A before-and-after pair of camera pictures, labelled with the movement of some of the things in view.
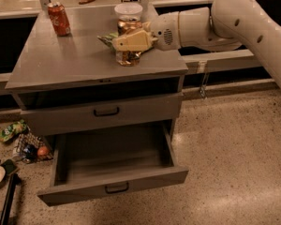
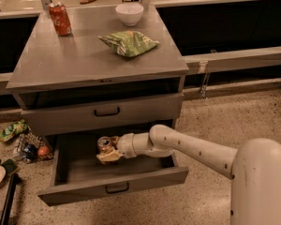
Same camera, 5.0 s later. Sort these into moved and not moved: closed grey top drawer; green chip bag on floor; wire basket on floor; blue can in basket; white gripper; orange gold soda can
Moved: white gripper; orange gold soda can
Not moved: blue can in basket; wire basket on floor; closed grey top drawer; green chip bag on floor
